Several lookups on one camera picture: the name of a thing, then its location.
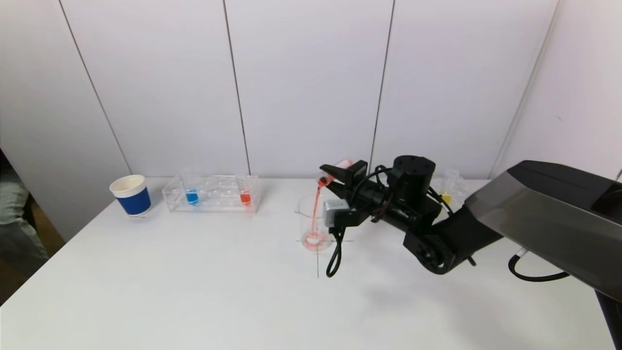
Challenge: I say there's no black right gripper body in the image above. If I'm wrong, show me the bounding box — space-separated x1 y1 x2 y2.
343 160 389 211

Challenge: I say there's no clear glass beaker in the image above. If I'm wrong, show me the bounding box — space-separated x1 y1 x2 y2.
295 194 335 252

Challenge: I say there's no yellow pigment test tube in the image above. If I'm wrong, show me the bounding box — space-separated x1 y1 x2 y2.
440 169 459 207

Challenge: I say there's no red pigment test tube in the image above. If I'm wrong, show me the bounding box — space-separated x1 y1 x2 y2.
237 171 253 208

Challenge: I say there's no clear acrylic test tube rack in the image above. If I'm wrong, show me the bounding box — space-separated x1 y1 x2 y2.
163 175 259 214
430 176 476 210

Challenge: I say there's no blue pigment test tube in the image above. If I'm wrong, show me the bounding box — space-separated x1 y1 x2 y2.
183 170 200 207

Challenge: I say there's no blue white paper cup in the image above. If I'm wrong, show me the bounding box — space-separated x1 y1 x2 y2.
109 175 152 217

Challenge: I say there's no person in grey clothes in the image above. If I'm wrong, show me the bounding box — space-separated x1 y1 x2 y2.
0 182 49 273

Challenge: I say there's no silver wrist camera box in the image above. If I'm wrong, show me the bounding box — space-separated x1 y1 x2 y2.
323 199 350 228

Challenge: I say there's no black looped camera cable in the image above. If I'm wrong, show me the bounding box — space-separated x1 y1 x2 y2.
327 165 392 279

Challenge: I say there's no black arm cable white plug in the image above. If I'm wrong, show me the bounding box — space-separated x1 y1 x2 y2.
508 248 570 282

